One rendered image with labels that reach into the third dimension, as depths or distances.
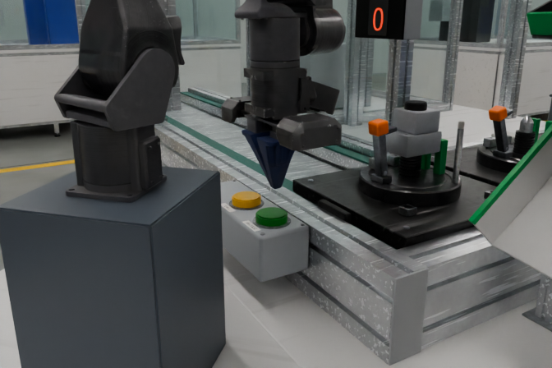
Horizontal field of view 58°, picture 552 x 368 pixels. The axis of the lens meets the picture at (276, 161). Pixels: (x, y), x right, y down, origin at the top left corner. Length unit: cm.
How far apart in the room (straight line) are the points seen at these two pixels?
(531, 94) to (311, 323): 573
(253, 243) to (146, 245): 24
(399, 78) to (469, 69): 496
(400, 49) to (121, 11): 60
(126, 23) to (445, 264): 39
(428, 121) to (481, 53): 509
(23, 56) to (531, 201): 527
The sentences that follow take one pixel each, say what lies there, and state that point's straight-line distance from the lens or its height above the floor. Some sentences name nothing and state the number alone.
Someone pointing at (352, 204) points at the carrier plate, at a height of 97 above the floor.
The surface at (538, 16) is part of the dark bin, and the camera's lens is 50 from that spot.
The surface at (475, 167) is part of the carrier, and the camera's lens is 87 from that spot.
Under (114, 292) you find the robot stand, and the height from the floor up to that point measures 100.
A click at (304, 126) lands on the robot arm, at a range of 50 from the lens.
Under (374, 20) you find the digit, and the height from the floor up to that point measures 120.
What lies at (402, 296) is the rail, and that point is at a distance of 53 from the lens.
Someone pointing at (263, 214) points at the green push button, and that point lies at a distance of 61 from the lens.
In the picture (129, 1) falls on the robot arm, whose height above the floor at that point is 122.
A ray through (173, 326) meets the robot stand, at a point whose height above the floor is 96.
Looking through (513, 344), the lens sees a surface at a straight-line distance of 64.
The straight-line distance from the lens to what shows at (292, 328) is 60.
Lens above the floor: 120
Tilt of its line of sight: 16 degrees down
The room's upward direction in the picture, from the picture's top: straight up
